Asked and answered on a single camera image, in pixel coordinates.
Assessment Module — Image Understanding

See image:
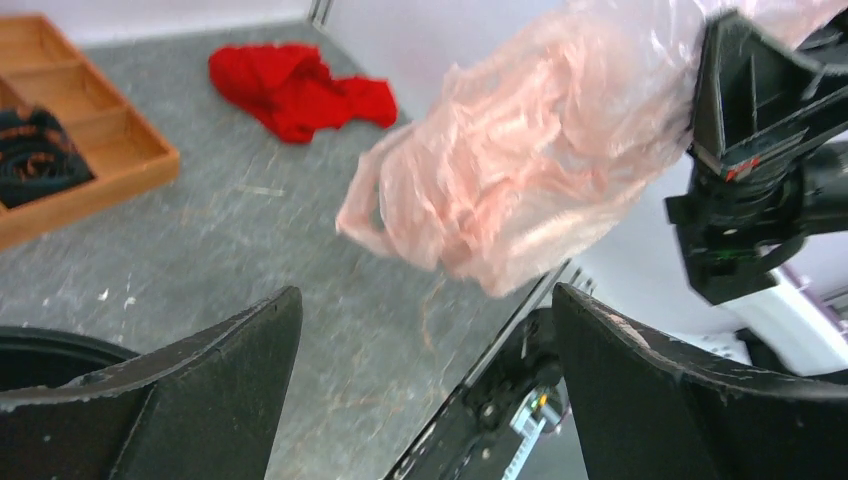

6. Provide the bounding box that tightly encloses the aluminium frame post right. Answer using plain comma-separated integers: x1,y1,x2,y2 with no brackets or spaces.
307,0,334,28

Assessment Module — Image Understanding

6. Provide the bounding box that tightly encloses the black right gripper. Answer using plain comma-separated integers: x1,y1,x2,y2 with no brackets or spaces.
666,10,847,305

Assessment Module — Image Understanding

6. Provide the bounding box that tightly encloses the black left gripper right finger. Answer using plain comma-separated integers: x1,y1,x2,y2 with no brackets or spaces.
552,284,847,479

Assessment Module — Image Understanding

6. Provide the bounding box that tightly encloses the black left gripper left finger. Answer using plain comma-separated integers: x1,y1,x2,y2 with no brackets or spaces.
1,287,303,480

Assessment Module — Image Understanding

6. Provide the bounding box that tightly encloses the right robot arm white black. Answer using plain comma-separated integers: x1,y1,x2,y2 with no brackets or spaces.
665,11,847,378

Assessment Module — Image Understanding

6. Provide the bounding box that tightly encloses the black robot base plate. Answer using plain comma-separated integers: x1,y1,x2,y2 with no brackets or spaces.
384,307,571,480

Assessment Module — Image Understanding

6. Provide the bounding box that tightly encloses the red cloth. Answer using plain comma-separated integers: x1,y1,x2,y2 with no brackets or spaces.
208,43,398,144

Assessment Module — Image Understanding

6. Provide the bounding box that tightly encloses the rolled black belt orange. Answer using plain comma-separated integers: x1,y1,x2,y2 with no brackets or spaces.
1,106,94,209

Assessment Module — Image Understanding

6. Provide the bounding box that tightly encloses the orange wooden compartment tray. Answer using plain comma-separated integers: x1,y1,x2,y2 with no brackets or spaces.
1,14,179,248

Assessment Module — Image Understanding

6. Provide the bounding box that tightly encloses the pink plastic trash bag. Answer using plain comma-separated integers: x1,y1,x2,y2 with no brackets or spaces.
336,1,845,297

